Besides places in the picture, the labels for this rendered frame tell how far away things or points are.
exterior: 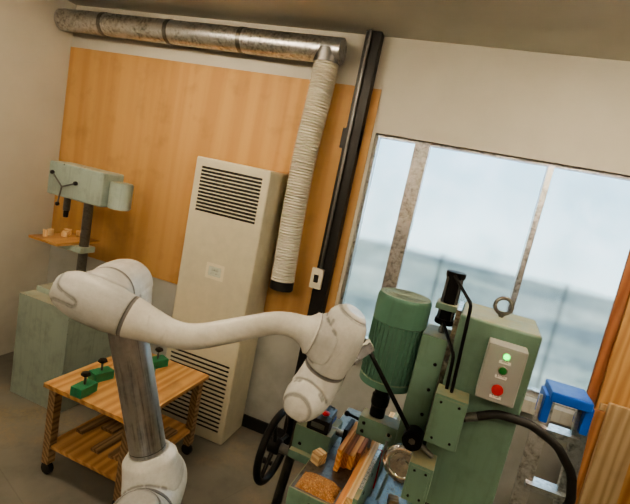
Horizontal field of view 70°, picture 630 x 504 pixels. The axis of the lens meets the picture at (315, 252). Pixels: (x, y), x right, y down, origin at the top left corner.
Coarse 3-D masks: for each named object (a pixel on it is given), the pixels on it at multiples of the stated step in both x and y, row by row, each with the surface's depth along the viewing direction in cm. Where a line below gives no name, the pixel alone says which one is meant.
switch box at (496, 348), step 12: (492, 348) 121; (504, 348) 120; (516, 348) 120; (492, 360) 121; (504, 360) 120; (516, 360) 119; (480, 372) 125; (492, 372) 121; (516, 372) 119; (480, 384) 123; (492, 384) 121; (504, 384) 120; (516, 384) 119; (480, 396) 123; (504, 396) 120
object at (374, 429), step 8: (360, 416) 151; (368, 416) 151; (384, 416) 153; (360, 424) 151; (368, 424) 150; (376, 424) 149; (384, 424) 148; (392, 424) 149; (360, 432) 151; (368, 432) 150; (376, 432) 149; (384, 432) 148; (392, 432) 147; (376, 440) 149; (384, 440) 148; (392, 440) 147
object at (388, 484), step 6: (384, 480) 163; (390, 480) 163; (384, 486) 159; (390, 486) 160; (396, 486) 160; (402, 486) 161; (384, 492) 156; (390, 492) 157; (396, 492) 157; (378, 498) 152; (384, 498) 153; (402, 498) 155
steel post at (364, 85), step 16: (368, 32) 258; (368, 48) 257; (368, 64) 260; (368, 80) 260; (368, 96) 261; (352, 112) 263; (352, 128) 266; (352, 144) 267; (352, 160) 268; (336, 176) 272; (352, 176) 271; (336, 192) 271; (336, 208) 274; (336, 224) 275; (336, 240) 276; (320, 256) 280; (336, 256) 282; (320, 272) 278; (320, 288) 281; (320, 304) 283
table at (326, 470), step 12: (348, 408) 189; (348, 420) 179; (336, 444) 161; (288, 456) 158; (300, 456) 156; (312, 468) 145; (324, 468) 146; (336, 480) 142; (372, 480) 150; (288, 492) 135; (300, 492) 133
